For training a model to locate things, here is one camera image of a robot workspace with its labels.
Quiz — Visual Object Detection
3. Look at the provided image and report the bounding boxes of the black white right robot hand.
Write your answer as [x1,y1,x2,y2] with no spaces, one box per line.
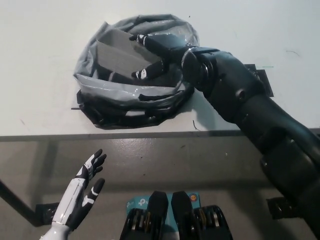
[128,33,192,81]

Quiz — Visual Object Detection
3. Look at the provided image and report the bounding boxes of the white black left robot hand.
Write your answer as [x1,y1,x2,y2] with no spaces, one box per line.
[51,149,107,232]

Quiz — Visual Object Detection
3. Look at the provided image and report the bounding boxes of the grey perforated rectangular basket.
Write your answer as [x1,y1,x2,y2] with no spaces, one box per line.
[96,28,162,78]

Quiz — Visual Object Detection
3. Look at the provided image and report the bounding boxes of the grey black plastic bag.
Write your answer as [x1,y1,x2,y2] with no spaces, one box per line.
[73,14,201,130]

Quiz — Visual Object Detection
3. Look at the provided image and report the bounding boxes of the teal router box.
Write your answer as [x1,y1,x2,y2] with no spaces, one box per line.
[125,192,201,226]

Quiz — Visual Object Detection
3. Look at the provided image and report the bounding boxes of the black table leg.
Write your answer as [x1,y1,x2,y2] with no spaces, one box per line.
[0,178,42,230]

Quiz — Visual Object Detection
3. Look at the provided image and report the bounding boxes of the black tape patch on table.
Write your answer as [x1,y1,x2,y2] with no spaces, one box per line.
[243,63,275,98]

